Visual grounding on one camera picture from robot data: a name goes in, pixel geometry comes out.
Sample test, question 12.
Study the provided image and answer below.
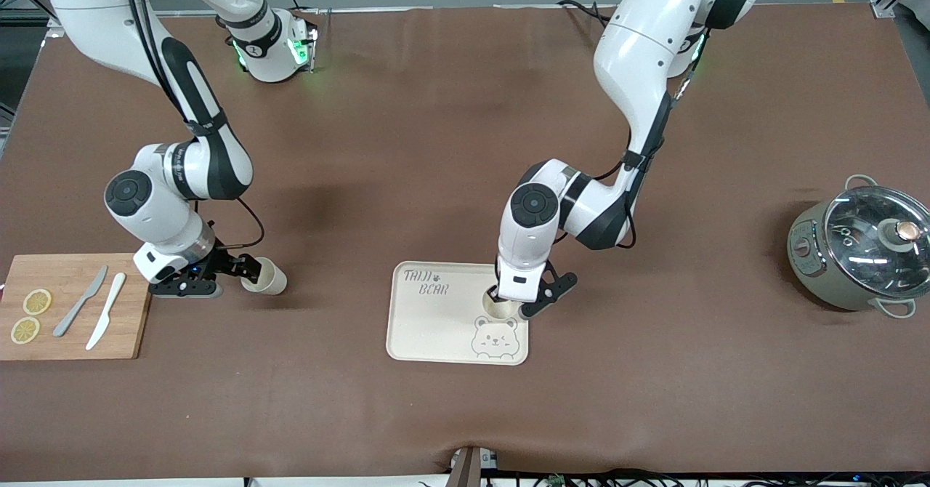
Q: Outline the white IKEA cup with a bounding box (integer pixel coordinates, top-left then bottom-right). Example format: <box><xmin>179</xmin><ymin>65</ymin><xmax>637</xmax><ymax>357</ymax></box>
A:
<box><xmin>241</xmin><ymin>257</ymin><xmax>288</xmax><ymax>297</ymax></box>
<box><xmin>482</xmin><ymin>287</ymin><xmax>521</xmax><ymax>322</ymax></box>

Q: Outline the cream bear print tray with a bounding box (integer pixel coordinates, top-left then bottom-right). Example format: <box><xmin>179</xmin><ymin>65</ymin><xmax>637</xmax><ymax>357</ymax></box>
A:
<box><xmin>385</xmin><ymin>261</ymin><xmax>530</xmax><ymax>366</ymax></box>

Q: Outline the bamboo cutting board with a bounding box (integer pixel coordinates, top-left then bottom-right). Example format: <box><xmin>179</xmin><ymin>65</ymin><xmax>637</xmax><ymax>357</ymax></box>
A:
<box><xmin>0</xmin><ymin>253</ymin><xmax>161</xmax><ymax>361</ymax></box>

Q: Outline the white plastic knife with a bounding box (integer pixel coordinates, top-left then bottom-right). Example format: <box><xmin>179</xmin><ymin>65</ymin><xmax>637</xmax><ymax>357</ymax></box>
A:
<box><xmin>85</xmin><ymin>273</ymin><xmax>127</xmax><ymax>351</ymax></box>

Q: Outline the grey plastic knife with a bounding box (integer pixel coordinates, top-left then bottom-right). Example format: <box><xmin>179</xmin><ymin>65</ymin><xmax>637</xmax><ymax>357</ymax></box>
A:
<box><xmin>52</xmin><ymin>265</ymin><xmax>109</xmax><ymax>338</ymax></box>

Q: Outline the brown table cover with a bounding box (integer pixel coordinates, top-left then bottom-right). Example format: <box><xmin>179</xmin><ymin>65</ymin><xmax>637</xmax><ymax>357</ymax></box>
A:
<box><xmin>0</xmin><ymin>4</ymin><xmax>930</xmax><ymax>482</ymax></box>

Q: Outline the grey-green cooking pot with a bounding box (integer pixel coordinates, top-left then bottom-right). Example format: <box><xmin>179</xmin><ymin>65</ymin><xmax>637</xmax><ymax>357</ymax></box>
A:
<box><xmin>787</xmin><ymin>174</ymin><xmax>930</xmax><ymax>320</ymax></box>

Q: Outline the glass pot lid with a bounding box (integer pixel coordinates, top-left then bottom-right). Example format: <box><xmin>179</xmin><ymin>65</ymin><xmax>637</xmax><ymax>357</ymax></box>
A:
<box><xmin>823</xmin><ymin>185</ymin><xmax>930</xmax><ymax>299</ymax></box>

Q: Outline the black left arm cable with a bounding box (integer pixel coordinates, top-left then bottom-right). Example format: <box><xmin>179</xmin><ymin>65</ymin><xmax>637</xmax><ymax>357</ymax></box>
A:
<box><xmin>552</xmin><ymin>25</ymin><xmax>711</xmax><ymax>249</ymax></box>

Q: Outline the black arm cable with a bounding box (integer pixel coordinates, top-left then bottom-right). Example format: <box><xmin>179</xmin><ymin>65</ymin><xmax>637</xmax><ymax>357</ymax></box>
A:
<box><xmin>552</xmin><ymin>25</ymin><xmax>711</xmax><ymax>249</ymax></box>
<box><xmin>120</xmin><ymin>0</ymin><xmax>266</xmax><ymax>249</ymax></box>

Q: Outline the grey metal table bracket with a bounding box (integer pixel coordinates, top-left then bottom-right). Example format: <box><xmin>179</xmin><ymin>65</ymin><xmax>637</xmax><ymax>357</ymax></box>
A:
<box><xmin>449</xmin><ymin>445</ymin><xmax>498</xmax><ymax>487</ymax></box>

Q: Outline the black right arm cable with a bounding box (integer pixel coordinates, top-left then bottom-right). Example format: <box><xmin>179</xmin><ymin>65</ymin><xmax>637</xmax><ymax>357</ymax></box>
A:
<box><xmin>120</xmin><ymin>0</ymin><xmax>266</xmax><ymax>249</ymax></box>

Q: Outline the black left base cable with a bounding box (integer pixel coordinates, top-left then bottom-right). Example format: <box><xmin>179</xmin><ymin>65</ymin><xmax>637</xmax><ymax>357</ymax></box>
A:
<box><xmin>556</xmin><ymin>0</ymin><xmax>618</xmax><ymax>28</ymax></box>

